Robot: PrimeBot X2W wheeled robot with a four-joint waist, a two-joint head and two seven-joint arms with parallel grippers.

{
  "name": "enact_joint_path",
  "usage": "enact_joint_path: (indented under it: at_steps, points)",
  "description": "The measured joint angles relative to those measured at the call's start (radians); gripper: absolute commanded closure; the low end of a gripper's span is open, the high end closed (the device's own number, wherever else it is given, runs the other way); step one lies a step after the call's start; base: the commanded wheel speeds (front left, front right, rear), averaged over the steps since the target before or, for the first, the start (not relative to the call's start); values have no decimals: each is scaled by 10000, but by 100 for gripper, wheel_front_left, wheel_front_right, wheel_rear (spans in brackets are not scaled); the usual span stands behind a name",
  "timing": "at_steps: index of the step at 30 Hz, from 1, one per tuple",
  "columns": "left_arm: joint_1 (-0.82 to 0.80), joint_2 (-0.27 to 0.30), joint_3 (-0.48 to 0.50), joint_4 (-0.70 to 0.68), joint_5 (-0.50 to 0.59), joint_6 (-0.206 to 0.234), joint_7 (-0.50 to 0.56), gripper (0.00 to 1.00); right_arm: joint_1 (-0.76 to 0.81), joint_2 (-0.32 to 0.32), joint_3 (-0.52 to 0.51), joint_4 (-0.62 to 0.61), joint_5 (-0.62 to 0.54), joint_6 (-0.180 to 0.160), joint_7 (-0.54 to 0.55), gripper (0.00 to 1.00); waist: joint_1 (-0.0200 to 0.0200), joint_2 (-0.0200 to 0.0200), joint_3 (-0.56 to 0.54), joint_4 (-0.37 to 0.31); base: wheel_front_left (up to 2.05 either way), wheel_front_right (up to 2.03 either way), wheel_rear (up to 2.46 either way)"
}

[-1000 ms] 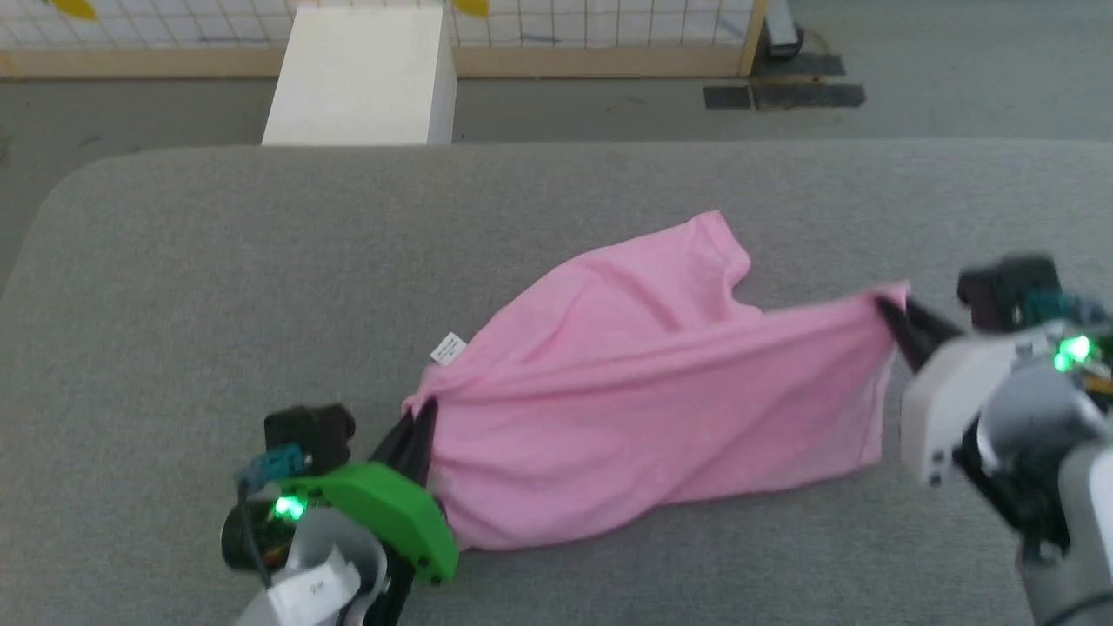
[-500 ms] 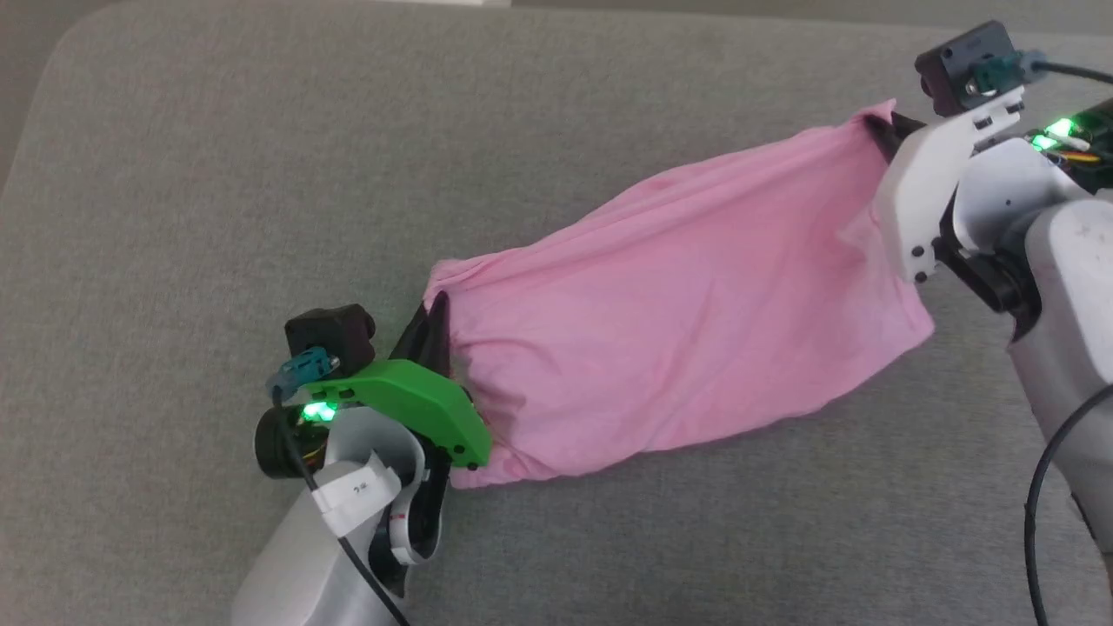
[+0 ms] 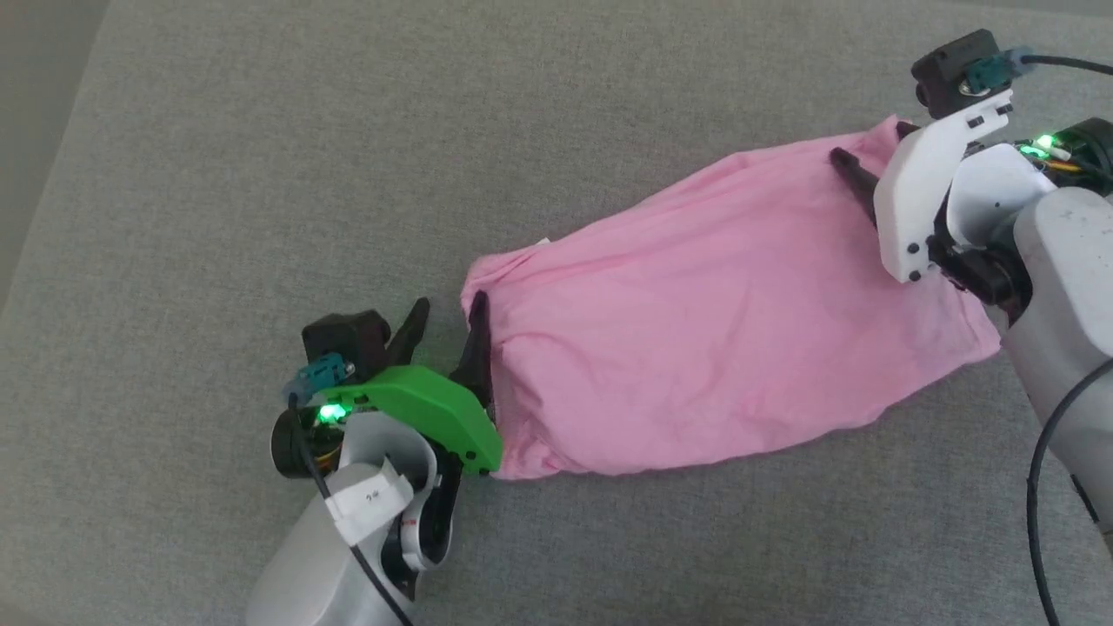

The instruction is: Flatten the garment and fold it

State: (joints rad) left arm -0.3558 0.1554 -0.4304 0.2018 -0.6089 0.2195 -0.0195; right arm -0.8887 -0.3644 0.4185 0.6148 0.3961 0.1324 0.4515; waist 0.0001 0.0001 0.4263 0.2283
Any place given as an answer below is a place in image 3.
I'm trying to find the grey fabric sofa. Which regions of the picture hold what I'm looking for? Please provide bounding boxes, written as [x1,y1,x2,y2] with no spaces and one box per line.
[0,0,1113,626]

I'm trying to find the white paper label tag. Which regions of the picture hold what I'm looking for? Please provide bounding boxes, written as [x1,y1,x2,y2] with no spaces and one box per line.
[325,459,415,547]

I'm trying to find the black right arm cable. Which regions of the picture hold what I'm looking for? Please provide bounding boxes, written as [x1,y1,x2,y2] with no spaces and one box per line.
[1019,54,1113,79]
[1027,356,1113,626]

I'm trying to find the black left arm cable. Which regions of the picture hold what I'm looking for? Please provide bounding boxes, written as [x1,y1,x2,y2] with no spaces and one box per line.
[287,393,415,626]

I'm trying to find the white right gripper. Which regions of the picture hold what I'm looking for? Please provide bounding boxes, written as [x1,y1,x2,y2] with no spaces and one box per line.
[829,90,1016,284]

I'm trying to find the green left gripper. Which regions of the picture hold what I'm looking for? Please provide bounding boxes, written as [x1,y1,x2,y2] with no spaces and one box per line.
[348,290,504,477]

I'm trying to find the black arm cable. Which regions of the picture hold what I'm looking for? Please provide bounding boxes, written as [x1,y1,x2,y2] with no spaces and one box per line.
[1027,356,1113,626]
[1019,54,1113,79]
[287,393,415,626]

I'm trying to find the pink cloth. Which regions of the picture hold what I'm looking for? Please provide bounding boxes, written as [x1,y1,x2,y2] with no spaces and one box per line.
[460,116,1003,482]

